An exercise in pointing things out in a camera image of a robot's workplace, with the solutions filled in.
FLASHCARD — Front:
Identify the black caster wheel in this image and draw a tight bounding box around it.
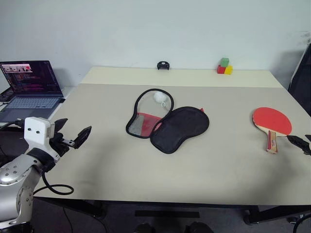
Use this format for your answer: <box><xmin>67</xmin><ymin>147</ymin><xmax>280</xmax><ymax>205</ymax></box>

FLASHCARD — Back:
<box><xmin>286</xmin><ymin>213</ymin><xmax>311</xmax><ymax>233</ymax></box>

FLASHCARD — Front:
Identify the white pompom keychain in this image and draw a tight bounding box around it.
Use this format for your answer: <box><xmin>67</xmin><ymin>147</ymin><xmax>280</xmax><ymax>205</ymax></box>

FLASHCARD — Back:
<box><xmin>153</xmin><ymin>91</ymin><xmax>170</xmax><ymax>111</ymax></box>

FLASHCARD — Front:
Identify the dark rounded shape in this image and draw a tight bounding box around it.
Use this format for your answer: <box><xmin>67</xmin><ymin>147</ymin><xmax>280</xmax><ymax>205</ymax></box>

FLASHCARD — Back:
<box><xmin>185</xmin><ymin>221</ymin><xmax>215</xmax><ymax>233</ymax></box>

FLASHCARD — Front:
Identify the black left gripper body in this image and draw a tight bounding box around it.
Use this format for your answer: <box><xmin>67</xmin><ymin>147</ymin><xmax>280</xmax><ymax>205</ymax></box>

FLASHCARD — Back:
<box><xmin>50</xmin><ymin>132</ymin><xmax>76</xmax><ymax>157</ymax></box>

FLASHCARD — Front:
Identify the small black clip device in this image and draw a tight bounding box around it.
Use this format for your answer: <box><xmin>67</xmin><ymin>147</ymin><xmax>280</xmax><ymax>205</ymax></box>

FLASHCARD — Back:
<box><xmin>156</xmin><ymin>61</ymin><xmax>171</xmax><ymax>71</ymax></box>

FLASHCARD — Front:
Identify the black chair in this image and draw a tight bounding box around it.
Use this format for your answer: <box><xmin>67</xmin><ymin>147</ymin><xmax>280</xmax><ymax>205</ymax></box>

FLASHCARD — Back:
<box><xmin>287</xmin><ymin>43</ymin><xmax>311</xmax><ymax>110</ymax></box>

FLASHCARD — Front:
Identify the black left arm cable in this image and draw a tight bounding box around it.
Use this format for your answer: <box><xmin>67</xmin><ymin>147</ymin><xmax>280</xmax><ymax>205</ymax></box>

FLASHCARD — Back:
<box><xmin>0</xmin><ymin>118</ymin><xmax>75</xmax><ymax>195</ymax></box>

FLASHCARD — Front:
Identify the red table tennis paddle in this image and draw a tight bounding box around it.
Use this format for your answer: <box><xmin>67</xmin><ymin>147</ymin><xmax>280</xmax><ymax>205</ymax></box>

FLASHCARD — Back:
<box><xmin>251</xmin><ymin>107</ymin><xmax>293</xmax><ymax>155</ymax></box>

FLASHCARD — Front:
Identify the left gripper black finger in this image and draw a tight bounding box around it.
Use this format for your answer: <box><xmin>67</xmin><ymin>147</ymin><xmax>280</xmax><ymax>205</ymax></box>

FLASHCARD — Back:
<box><xmin>72</xmin><ymin>125</ymin><xmax>93</xmax><ymax>150</ymax></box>
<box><xmin>54</xmin><ymin>118</ymin><xmax>69</xmax><ymax>134</ymax></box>

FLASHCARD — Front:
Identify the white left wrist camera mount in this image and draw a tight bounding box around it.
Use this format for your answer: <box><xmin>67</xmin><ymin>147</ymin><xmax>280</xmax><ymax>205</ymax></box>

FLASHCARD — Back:
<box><xmin>23</xmin><ymin>116</ymin><xmax>61</xmax><ymax>164</ymax></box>

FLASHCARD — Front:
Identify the black flat bar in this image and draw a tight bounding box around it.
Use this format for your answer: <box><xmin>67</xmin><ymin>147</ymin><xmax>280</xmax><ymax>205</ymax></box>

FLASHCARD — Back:
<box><xmin>135</xmin><ymin>211</ymin><xmax>200</xmax><ymax>218</ymax></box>

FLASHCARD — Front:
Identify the open dark laptop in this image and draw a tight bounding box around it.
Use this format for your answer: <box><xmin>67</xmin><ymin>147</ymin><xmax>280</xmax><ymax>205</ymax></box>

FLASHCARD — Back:
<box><xmin>0</xmin><ymin>60</ymin><xmax>67</xmax><ymax>123</ymax></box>

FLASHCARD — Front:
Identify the black table frame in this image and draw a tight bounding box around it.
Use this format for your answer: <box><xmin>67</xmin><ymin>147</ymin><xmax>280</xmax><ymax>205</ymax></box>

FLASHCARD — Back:
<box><xmin>33</xmin><ymin>195</ymin><xmax>311</xmax><ymax>225</ymax></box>

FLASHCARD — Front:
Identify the black red paddle case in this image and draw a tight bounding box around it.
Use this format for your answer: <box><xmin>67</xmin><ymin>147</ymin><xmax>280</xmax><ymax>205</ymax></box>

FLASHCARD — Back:
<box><xmin>125</xmin><ymin>88</ymin><xmax>210</xmax><ymax>154</ymax></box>

